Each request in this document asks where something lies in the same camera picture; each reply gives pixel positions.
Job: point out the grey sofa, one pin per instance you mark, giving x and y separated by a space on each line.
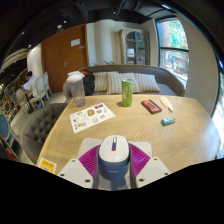
168 83

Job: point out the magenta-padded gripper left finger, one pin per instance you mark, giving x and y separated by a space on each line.
75 171

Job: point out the blue and white computer mouse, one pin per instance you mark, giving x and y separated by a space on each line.
114 156

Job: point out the black and red flat box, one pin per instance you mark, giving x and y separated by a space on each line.
151 106

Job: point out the person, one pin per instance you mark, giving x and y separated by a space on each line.
30 81

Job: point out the white sticker sheet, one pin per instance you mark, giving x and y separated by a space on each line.
91 117

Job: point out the white tube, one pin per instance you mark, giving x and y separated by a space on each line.
166 103

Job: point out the small teal packet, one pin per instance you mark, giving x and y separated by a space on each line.
168 121

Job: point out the glass door cabinet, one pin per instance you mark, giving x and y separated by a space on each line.
135 46

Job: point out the blue upholstered chair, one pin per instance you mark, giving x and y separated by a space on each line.
4 128

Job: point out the yellow code card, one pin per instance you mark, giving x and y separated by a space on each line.
47 165

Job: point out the brown wooden door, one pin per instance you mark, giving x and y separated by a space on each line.
60 56

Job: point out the green drink can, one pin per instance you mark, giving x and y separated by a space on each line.
127 93

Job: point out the group of white chairs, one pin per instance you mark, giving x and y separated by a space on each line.
40 88

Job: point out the striped cushion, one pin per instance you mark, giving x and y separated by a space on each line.
148 83
100 81
115 83

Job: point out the black framed window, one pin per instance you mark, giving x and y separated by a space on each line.
173 50

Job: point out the grey tufted armchair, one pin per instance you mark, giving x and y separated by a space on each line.
40 130

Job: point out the clear plastic shaker bottle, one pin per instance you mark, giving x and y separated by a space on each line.
77 90

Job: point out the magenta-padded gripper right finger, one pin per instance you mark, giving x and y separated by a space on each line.
153 170

